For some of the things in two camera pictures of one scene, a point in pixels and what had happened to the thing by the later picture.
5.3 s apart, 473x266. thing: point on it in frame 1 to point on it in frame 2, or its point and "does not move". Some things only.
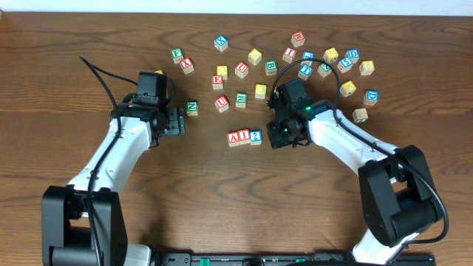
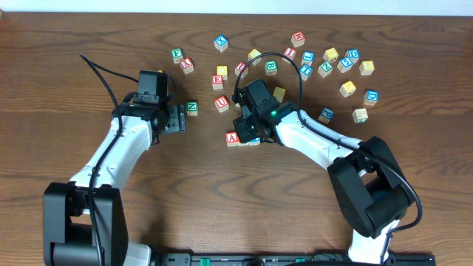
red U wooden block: [222, 103] does not move
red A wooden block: [233, 139] does not move
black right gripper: [276, 137] to [243, 129]
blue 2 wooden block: [256, 137] does not move
